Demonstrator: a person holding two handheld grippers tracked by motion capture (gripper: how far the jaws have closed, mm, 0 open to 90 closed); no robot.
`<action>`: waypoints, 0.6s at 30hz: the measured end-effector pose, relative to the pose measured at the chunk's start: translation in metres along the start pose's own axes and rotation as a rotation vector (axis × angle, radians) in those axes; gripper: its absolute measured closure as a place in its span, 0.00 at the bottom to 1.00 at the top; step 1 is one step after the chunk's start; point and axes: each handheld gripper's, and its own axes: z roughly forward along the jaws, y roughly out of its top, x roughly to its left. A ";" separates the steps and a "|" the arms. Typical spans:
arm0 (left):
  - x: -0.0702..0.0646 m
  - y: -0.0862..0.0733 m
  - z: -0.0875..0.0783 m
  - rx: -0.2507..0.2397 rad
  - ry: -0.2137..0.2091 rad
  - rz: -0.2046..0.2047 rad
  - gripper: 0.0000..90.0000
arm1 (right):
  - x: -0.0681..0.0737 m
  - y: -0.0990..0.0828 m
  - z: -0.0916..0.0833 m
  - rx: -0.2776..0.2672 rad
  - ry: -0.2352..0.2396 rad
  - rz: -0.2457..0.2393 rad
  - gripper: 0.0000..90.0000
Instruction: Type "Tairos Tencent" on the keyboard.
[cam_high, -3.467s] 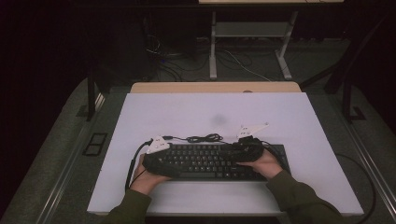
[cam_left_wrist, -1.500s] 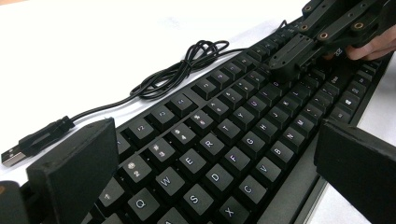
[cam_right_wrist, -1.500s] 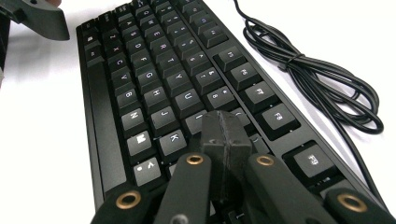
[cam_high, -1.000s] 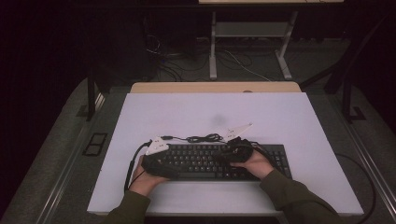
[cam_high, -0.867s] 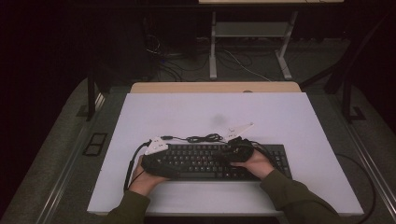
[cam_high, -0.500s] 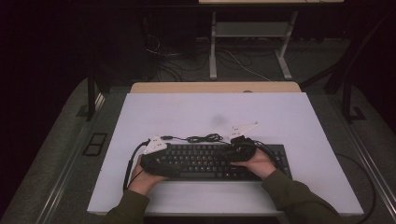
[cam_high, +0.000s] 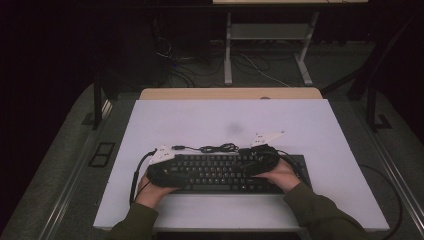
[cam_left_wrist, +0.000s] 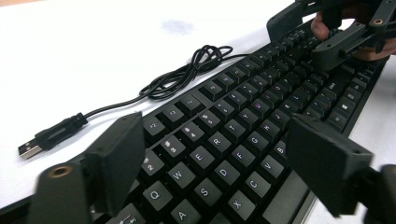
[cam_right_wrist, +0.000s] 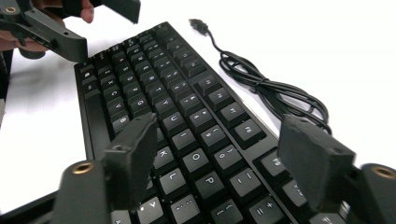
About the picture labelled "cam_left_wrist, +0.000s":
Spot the black computer keyboard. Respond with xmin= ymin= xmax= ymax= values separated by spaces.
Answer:
xmin=0 ymin=18 xmax=390 ymax=224

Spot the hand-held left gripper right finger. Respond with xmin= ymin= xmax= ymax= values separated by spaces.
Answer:
xmin=285 ymin=113 xmax=375 ymax=217

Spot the black keyboard cable with plug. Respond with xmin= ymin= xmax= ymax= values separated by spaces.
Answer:
xmin=17 ymin=44 xmax=250 ymax=161

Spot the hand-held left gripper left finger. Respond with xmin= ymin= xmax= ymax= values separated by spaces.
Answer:
xmin=83 ymin=111 xmax=147 ymax=217

